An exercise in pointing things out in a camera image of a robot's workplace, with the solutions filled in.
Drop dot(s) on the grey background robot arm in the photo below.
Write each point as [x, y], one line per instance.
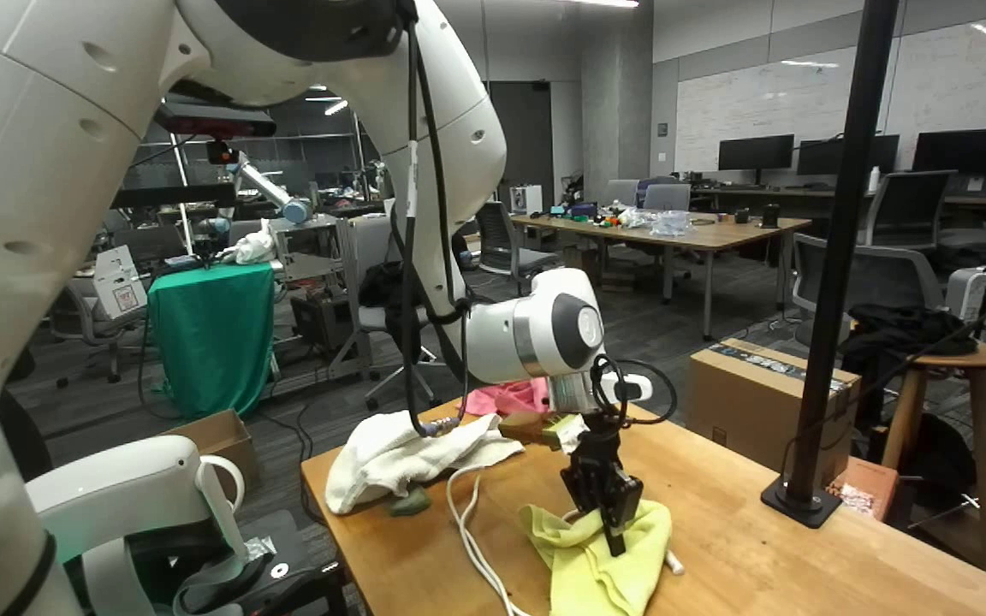
[266, 190]

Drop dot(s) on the white labelled box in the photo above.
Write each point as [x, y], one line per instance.
[121, 282]

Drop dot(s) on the long wooden table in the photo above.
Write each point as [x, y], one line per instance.
[715, 233]

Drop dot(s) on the large cardboard box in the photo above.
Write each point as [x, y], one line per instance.
[750, 402]

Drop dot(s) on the small patterned box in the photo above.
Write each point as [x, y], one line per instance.
[865, 489]

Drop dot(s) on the wooden stool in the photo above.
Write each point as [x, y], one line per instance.
[977, 376]

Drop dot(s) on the row of monitors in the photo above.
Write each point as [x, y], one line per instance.
[754, 152]

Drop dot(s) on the white towel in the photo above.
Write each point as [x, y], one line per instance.
[399, 453]

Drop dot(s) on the camera on mount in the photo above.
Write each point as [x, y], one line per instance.
[215, 121]

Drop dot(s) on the whiteboard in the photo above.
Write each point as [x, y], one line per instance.
[758, 103]

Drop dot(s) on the pink shirt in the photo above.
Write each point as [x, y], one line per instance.
[506, 399]

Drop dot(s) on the row of office chairs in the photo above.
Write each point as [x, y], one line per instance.
[664, 197]

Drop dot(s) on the table with green cloth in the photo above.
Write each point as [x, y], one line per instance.
[210, 334]

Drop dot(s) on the yellow towel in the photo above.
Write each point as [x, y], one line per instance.
[596, 569]

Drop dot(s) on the white cloth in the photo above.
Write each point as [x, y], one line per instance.
[252, 246]

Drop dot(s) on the black equipment box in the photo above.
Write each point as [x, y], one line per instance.
[320, 321]

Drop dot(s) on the heap of clear plastic bags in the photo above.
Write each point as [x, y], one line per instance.
[660, 222]

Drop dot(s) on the green toy radish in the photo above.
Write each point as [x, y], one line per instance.
[409, 503]

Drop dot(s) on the grey office chair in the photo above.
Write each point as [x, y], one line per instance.
[887, 278]
[501, 239]
[91, 321]
[908, 205]

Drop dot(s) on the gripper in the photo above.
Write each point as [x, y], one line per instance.
[600, 441]

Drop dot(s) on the open cardboard box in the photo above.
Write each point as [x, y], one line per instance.
[219, 438]

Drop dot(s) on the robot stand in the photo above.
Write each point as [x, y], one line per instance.
[288, 565]

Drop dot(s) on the black clothing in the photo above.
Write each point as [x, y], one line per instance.
[904, 329]

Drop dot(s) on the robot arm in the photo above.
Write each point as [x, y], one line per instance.
[48, 171]

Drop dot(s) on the office chair with black clothes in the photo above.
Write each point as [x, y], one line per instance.
[373, 282]

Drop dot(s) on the black pole stand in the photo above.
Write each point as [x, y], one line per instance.
[835, 257]

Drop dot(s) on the dark door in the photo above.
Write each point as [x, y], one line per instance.
[527, 145]

